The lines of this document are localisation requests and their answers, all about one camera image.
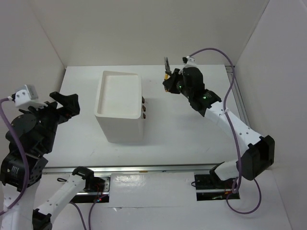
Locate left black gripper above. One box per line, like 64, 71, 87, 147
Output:
21, 90, 81, 151

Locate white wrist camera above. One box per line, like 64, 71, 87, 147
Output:
182, 56, 197, 68
11, 84, 47, 110

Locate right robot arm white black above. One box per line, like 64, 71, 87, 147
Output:
163, 67, 275, 188

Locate aluminium front rail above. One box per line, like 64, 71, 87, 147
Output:
43, 163, 221, 174

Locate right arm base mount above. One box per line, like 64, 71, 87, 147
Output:
190, 167, 240, 201

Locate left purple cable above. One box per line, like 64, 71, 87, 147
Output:
0, 97, 29, 215

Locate yellow handled pliers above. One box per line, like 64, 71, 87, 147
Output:
163, 57, 172, 83

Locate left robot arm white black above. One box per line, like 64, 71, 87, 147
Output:
0, 90, 95, 230

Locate aluminium side rail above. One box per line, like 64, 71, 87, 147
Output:
225, 66, 250, 127

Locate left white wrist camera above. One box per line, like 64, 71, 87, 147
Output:
11, 84, 47, 110

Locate white drawer cabinet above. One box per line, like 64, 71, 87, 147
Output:
94, 71, 144, 143

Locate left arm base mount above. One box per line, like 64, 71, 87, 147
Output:
71, 176, 111, 204

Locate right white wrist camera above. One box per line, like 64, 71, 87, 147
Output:
182, 56, 197, 68

